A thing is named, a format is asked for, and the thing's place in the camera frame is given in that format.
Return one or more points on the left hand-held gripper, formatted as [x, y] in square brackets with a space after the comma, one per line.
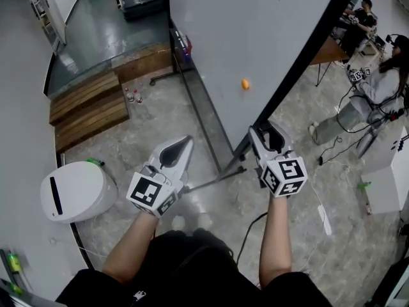
[147, 190]

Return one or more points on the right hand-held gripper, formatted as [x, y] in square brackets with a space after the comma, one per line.
[287, 174]

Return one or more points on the large grey whiteboard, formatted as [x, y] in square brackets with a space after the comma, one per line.
[243, 37]

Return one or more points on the person's left forearm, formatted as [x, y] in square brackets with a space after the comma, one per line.
[131, 248]

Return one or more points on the person's right forearm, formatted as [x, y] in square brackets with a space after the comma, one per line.
[274, 241]

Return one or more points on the black whiteboard stand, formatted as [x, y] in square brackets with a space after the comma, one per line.
[175, 59]

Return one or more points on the person's white shoe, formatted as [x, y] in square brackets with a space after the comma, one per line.
[178, 223]

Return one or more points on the orange magnet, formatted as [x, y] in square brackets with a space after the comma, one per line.
[245, 84]

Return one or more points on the green bottle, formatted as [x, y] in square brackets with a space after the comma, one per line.
[364, 185]
[14, 261]
[96, 162]

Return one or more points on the white power strip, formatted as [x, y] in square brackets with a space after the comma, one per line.
[325, 221]

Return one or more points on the white rounded appliance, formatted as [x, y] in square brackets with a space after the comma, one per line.
[80, 190]

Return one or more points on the wooden slat steps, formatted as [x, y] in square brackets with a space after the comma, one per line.
[89, 107]

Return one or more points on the brown wooden table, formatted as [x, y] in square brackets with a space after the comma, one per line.
[329, 51]

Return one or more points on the person's black clothing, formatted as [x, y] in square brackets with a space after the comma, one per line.
[191, 273]

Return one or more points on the small red bottle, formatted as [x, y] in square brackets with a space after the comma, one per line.
[368, 209]

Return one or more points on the pink board eraser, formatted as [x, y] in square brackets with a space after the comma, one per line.
[188, 45]

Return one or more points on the white cabinet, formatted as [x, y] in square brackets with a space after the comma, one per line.
[390, 177]

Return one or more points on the white door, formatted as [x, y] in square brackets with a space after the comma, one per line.
[48, 8]

